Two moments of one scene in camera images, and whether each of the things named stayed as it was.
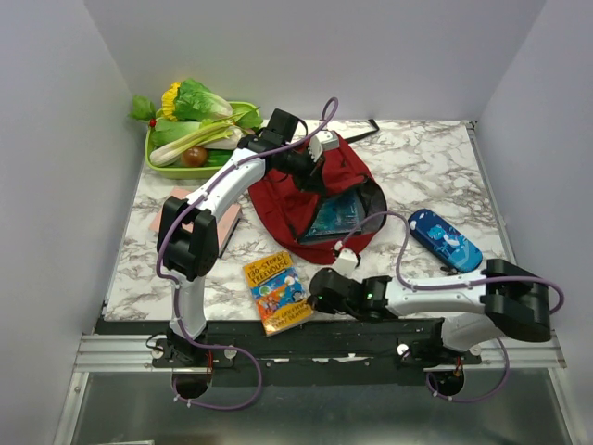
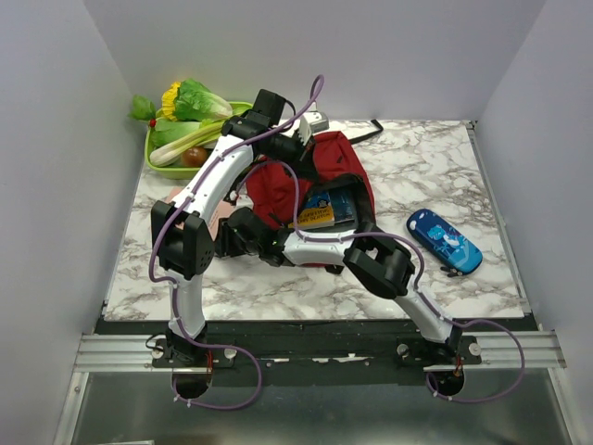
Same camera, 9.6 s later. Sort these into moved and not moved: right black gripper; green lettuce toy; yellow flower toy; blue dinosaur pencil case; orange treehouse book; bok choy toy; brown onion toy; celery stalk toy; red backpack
Moved: right black gripper; red backpack; orange treehouse book
Not moved: brown onion toy; celery stalk toy; blue dinosaur pencil case; bok choy toy; yellow flower toy; green lettuce toy
